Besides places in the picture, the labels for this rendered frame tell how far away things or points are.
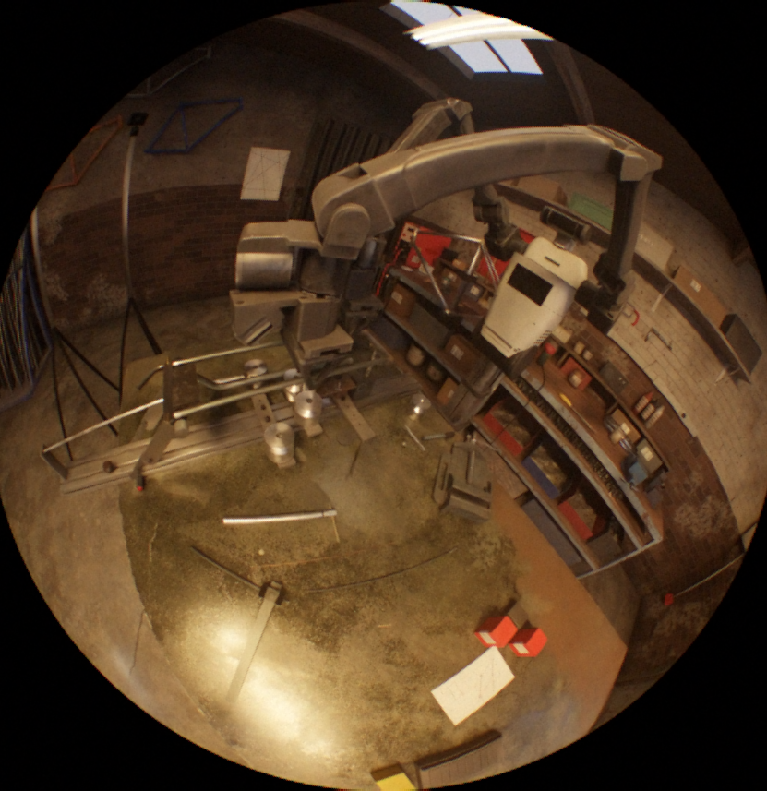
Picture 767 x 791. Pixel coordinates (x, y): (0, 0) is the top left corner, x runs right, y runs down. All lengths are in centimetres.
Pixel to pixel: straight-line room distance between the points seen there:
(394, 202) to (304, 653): 55
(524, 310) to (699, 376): 189
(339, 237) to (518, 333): 68
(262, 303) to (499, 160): 28
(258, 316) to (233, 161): 278
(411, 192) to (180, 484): 53
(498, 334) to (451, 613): 77
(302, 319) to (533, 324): 68
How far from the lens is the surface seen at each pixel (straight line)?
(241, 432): 50
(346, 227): 23
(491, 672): 57
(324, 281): 28
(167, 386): 41
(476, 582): 53
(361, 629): 44
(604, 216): 214
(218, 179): 298
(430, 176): 25
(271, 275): 27
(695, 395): 245
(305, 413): 45
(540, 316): 81
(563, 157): 35
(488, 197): 85
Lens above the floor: 130
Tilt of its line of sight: 41 degrees down
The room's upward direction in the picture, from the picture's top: 24 degrees clockwise
